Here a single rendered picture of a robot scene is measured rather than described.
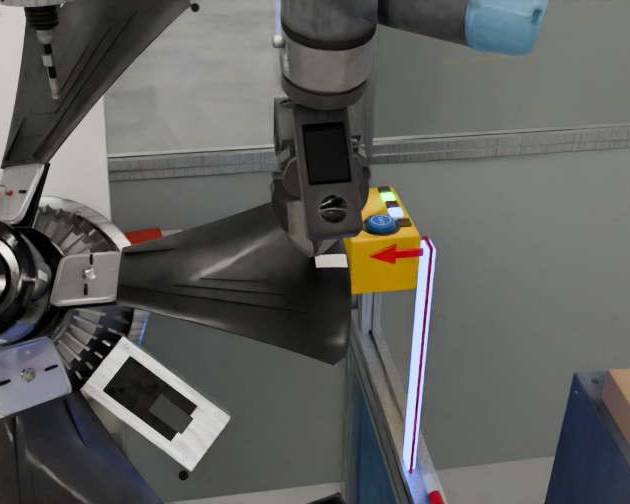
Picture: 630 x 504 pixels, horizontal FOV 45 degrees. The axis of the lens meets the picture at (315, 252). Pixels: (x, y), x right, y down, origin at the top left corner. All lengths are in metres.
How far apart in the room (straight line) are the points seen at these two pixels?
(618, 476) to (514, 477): 1.34
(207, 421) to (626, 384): 0.46
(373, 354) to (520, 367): 0.84
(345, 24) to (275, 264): 0.28
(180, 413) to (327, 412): 1.07
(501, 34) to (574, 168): 1.18
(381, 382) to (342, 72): 0.62
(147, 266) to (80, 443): 0.18
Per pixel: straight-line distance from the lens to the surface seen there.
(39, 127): 0.81
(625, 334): 2.04
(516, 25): 0.54
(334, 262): 0.77
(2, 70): 1.10
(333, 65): 0.59
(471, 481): 2.19
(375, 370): 1.14
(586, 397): 0.95
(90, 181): 1.03
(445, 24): 0.55
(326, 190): 0.62
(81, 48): 0.83
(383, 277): 1.08
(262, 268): 0.76
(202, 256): 0.78
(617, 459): 0.89
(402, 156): 1.54
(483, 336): 1.86
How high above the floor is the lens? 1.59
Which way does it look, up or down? 31 degrees down
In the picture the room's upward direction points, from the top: straight up
